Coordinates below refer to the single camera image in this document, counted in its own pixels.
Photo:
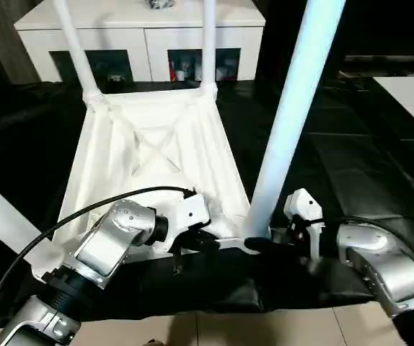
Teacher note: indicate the white plastic table top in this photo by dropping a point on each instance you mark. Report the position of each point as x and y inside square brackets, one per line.
[156, 144]

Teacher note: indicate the white plastic table leg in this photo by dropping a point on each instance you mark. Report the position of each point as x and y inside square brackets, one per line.
[208, 43]
[293, 108]
[73, 43]
[5, 220]

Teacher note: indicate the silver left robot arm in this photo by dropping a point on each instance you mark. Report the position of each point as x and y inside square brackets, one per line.
[102, 248]

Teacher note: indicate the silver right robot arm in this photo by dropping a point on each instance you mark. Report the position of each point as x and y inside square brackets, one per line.
[391, 274]

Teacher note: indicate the black work mat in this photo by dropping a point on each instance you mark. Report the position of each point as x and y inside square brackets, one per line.
[355, 162]

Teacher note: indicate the small white cup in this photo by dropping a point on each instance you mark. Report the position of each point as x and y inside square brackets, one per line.
[180, 75]

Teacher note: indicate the white mug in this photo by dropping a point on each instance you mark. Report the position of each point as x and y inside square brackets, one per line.
[228, 72]

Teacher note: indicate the white furniture panel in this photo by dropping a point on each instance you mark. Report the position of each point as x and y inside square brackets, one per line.
[412, 101]

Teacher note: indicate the white sideboard cabinet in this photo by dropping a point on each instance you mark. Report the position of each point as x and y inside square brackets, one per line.
[120, 29]

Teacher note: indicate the black plastic bag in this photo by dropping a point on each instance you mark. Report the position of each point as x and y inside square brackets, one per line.
[160, 4]

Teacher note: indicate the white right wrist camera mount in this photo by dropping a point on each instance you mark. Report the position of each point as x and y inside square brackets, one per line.
[304, 205]

